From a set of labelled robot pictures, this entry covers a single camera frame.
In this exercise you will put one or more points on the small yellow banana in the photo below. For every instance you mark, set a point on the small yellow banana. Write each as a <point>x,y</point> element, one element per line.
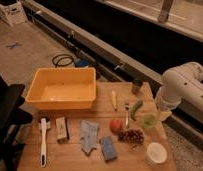
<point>114,100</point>

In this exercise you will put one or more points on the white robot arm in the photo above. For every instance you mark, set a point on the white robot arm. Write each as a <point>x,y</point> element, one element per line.
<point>179,83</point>

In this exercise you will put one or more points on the yellow plastic tray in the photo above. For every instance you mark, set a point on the yellow plastic tray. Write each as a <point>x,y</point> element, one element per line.
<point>63,88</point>

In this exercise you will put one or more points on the blue round object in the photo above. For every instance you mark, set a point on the blue round object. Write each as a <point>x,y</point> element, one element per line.
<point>81,63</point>

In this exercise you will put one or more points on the dark metal can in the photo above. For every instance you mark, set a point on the dark metal can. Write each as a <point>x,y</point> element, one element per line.
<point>136,86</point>

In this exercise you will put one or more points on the red orange fruit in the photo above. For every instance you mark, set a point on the red orange fruit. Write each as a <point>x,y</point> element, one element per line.
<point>116,126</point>

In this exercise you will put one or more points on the green cucumber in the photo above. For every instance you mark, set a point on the green cucumber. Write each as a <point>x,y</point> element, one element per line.
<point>134,109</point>

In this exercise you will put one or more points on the light blue cloth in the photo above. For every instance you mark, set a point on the light blue cloth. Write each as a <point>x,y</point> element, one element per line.
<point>88,139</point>

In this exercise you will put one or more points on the small cardboard box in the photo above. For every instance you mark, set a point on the small cardboard box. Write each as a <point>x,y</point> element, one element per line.
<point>61,131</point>

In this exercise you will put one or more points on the bunch of dark grapes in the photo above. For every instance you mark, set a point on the bunch of dark grapes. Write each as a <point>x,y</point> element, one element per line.
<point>131,136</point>

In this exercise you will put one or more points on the green plastic cup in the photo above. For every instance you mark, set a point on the green plastic cup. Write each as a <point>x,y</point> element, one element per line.
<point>149,121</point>

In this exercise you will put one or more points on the blue sponge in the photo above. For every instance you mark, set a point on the blue sponge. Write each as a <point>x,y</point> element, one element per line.
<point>107,148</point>

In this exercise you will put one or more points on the white dish brush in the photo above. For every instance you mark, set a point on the white dish brush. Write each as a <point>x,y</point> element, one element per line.
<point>44,127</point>

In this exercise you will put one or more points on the white bowl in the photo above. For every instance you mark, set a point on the white bowl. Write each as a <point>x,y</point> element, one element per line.
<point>156,153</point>

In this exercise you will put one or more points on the black chair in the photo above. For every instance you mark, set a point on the black chair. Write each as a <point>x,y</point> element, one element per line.
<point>11,119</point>

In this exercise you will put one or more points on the white storage box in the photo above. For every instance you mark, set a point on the white storage box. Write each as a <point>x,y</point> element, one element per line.
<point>13,14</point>

